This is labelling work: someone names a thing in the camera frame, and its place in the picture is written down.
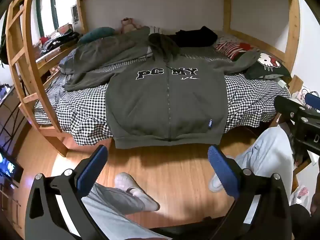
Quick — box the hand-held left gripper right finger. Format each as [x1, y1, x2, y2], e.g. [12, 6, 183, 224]
[208, 144, 293, 240]

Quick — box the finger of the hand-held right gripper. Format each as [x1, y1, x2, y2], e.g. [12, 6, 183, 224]
[274, 95, 304, 123]

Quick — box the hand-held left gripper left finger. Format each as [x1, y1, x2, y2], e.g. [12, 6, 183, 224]
[25, 144, 110, 240]

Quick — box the grey zip hoodie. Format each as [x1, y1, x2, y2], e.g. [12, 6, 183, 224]
[62, 33, 263, 152]

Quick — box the clothes pile on desk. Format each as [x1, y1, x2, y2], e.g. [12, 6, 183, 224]
[46, 31, 81, 51]

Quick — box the person's right white shoe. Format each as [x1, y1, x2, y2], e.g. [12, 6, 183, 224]
[209, 172, 227, 193]

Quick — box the person's white shoe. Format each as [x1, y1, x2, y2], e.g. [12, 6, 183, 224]
[209, 172, 227, 193]
[114, 172, 160, 212]

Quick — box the black cartoon cat pillow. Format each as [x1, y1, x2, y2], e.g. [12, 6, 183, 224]
[244, 51, 292, 81]

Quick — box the person's right leg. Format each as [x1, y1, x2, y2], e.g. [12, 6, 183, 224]
[235, 126, 296, 225]

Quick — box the person's leg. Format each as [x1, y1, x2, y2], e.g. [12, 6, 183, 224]
[235, 126, 296, 225]
[81, 182, 173, 240]

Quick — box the person's left white shoe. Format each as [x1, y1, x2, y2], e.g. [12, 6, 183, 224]
[114, 172, 160, 212]

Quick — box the person's left leg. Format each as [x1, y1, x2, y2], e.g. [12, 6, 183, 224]
[81, 182, 173, 240]

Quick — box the black white checkered bed sheet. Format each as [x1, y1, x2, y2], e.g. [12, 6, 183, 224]
[34, 46, 292, 147]

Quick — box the white plastic bag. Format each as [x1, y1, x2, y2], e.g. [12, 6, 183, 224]
[290, 185, 312, 207]

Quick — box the red white striped cloth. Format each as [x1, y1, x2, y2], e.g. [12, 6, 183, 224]
[214, 41, 258, 61]

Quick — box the monitor screen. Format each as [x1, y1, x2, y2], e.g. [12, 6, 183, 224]
[0, 150, 24, 184]

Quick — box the white patterned pillow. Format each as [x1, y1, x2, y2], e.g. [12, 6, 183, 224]
[214, 33, 241, 46]

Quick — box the black garment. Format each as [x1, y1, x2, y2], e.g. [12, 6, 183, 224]
[166, 26, 218, 48]

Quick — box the grey blanket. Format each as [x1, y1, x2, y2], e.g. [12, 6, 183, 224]
[59, 26, 155, 77]

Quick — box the wooden desk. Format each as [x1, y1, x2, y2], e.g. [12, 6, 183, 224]
[32, 39, 84, 83]

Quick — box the wooden bunk bed ladder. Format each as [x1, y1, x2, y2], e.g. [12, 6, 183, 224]
[5, 0, 68, 158]

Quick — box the teal pillow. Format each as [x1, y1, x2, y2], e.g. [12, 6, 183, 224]
[77, 27, 117, 43]

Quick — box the plush toy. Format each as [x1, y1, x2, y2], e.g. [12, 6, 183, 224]
[121, 17, 141, 33]

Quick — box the dark green hanging garment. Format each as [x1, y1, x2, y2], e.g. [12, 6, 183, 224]
[0, 11, 11, 67]

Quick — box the white air conditioner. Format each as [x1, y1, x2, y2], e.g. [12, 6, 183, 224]
[71, 4, 83, 26]

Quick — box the green framed window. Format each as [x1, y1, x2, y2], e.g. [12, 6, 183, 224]
[34, 0, 78, 38]

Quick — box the wooden bunk bed frame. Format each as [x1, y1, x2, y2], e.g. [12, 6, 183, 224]
[5, 0, 302, 158]

